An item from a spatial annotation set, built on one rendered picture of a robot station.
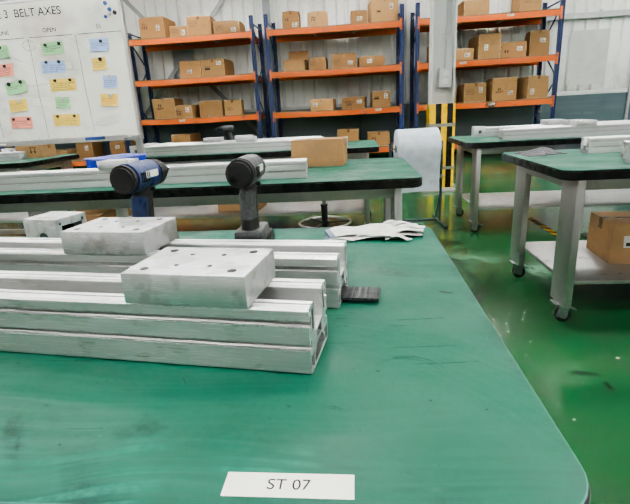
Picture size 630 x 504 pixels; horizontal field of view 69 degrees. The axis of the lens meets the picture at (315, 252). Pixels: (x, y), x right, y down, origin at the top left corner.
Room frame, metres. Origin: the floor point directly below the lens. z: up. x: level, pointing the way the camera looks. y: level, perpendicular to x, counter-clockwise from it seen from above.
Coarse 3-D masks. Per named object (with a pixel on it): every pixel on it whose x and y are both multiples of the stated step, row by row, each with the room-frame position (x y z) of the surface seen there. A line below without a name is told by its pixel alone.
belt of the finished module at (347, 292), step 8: (344, 288) 0.72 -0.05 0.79; (352, 288) 0.72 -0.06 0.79; (360, 288) 0.71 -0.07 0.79; (368, 288) 0.71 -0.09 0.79; (376, 288) 0.71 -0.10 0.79; (344, 296) 0.68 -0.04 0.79; (352, 296) 0.68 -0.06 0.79; (360, 296) 0.68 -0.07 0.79; (368, 296) 0.68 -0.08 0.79; (376, 296) 0.68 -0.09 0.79
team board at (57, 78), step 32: (32, 0) 3.62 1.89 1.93; (64, 0) 3.60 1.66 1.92; (96, 0) 3.57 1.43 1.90; (0, 32) 3.65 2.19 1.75; (32, 32) 3.63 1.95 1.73; (64, 32) 3.60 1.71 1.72; (96, 32) 3.57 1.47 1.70; (0, 64) 3.66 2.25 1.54; (32, 64) 3.63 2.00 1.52; (64, 64) 3.60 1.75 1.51; (96, 64) 3.58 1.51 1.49; (128, 64) 3.55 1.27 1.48; (0, 96) 3.66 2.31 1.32; (32, 96) 3.64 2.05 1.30; (64, 96) 3.61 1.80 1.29; (96, 96) 3.59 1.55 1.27; (128, 96) 3.56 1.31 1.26; (0, 128) 3.67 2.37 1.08; (32, 128) 3.64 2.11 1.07; (64, 128) 3.62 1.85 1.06; (96, 128) 3.59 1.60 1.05; (128, 128) 3.56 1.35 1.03
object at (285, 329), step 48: (0, 288) 0.66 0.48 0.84; (48, 288) 0.64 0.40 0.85; (96, 288) 0.62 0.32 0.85; (288, 288) 0.55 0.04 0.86; (0, 336) 0.57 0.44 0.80; (48, 336) 0.55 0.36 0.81; (96, 336) 0.55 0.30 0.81; (144, 336) 0.53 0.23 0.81; (192, 336) 0.51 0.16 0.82; (240, 336) 0.49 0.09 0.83; (288, 336) 0.48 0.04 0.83
